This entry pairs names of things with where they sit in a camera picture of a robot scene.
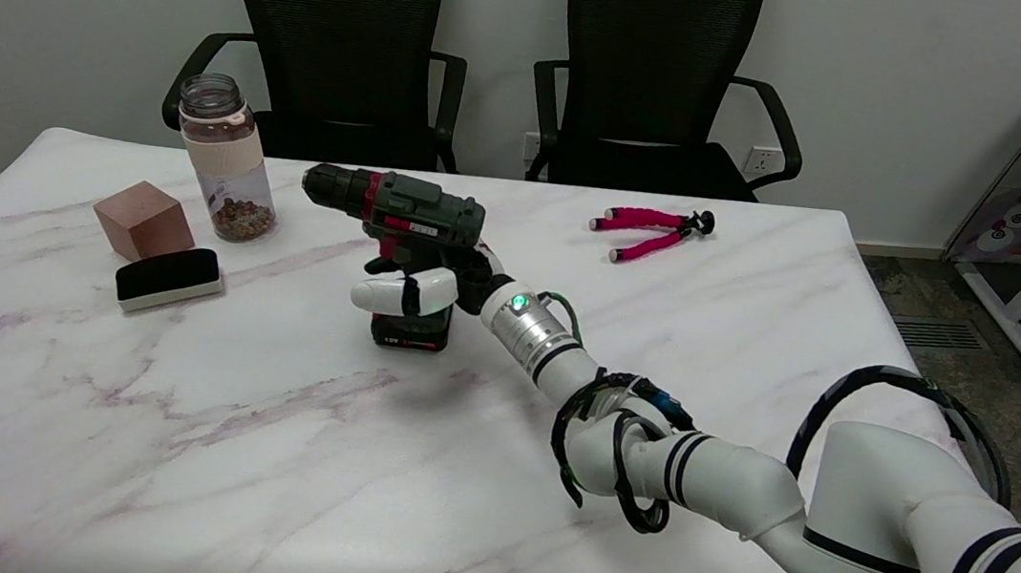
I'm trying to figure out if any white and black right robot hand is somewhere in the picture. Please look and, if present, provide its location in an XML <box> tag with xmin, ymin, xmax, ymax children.
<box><xmin>349</xmin><ymin>229</ymin><xmax>521</xmax><ymax>330</ymax></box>

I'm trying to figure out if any glass jar with brown contents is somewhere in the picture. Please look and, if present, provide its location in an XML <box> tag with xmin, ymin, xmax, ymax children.
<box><xmin>164</xmin><ymin>70</ymin><xmax>293</xmax><ymax>248</ymax></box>

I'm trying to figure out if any large black robot cable loop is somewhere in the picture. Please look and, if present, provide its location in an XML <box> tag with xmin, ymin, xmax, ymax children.
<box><xmin>773</xmin><ymin>355</ymin><xmax>1021</xmax><ymax>573</ymax></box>

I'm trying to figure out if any brown wooden cube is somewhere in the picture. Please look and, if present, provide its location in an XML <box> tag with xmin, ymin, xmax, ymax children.
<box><xmin>87</xmin><ymin>175</ymin><xmax>202</xmax><ymax>268</ymax></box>

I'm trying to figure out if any black mesh office chair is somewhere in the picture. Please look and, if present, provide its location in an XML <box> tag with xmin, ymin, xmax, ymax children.
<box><xmin>521</xmin><ymin>0</ymin><xmax>821</xmax><ymax>211</ymax></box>
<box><xmin>158</xmin><ymin>0</ymin><xmax>479</xmax><ymax>178</ymax></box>

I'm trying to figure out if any pink flexible mini tripod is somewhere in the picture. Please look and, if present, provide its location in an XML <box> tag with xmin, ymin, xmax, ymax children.
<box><xmin>585</xmin><ymin>197</ymin><xmax>717</xmax><ymax>273</ymax></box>

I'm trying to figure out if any black and white board eraser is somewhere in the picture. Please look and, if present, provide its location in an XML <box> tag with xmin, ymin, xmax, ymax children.
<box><xmin>112</xmin><ymin>238</ymin><xmax>229</xmax><ymax>324</ymax></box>

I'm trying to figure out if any coiled black robot cable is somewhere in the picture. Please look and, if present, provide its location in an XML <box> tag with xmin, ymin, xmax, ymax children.
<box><xmin>541</xmin><ymin>361</ymin><xmax>690</xmax><ymax>538</ymax></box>

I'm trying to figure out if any floor vent grille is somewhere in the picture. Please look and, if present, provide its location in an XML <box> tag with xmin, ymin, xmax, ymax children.
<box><xmin>888</xmin><ymin>312</ymin><xmax>993</xmax><ymax>357</ymax></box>

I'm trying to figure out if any green and red power screwdriver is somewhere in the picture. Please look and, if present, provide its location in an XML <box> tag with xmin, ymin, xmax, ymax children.
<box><xmin>284</xmin><ymin>159</ymin><xmax>491</xmax><ymax>358</ymax></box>

